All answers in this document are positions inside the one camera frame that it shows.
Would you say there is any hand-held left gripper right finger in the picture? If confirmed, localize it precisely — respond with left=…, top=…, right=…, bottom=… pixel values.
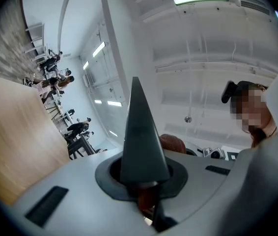
left=163, top=132, right=278, bottom=236

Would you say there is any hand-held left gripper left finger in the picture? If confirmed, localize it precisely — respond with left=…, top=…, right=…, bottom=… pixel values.
left=13, top=152, right=155, bottom=236

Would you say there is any black head-mounted camera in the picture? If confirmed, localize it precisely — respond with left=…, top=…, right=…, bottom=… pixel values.
left=221, top=80, right=237, bottom=104

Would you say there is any person's face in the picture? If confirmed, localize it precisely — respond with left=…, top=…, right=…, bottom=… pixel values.
left=231, top=81, right=278, bottom=148

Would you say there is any ceiling air vent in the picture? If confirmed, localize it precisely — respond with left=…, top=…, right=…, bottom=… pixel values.
left=239, top=0, right=270, bottom=16

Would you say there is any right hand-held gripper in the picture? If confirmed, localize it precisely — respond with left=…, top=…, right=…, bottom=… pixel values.
left=201, top=146, right=228, bottom=160

